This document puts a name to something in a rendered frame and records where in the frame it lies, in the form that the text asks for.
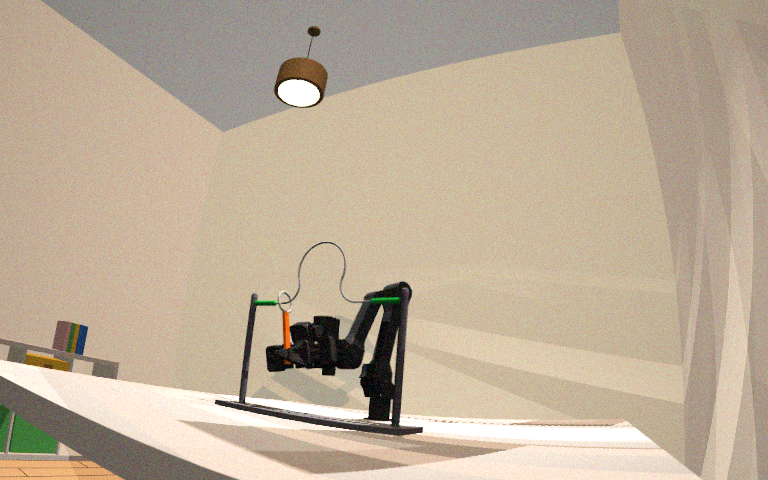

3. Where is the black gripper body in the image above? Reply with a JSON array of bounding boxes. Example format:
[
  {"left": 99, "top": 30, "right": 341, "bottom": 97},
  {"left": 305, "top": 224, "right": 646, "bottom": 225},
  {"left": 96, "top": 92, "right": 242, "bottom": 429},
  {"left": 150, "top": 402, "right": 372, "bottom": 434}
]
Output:
[{"left": 266, "top": 335, "right": 337, "bottom": 372}]

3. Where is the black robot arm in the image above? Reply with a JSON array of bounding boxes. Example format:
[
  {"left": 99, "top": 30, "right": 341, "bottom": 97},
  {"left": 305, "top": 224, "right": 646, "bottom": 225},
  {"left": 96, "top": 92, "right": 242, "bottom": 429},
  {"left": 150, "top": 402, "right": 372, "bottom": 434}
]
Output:
[{"left": 290, "top": 282, "right": 412, "bottom": 422}]

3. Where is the orange handle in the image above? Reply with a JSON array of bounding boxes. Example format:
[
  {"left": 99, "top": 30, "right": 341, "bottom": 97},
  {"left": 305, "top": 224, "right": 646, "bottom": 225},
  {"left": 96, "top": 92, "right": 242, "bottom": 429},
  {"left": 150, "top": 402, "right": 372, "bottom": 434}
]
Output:
[{"left": 277, "top": 291, "right": 293, "bottom": 365}]

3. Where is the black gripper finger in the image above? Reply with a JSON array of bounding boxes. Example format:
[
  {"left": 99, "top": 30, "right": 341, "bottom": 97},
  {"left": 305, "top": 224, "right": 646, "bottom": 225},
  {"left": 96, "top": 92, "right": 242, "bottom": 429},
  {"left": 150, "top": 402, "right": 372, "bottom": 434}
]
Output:
[
  {"left": 274, "top": 344, "right": 294, "bottom": 369},
  {"left": 277, "top": 339, "right": 310, "bottom": 367}
]

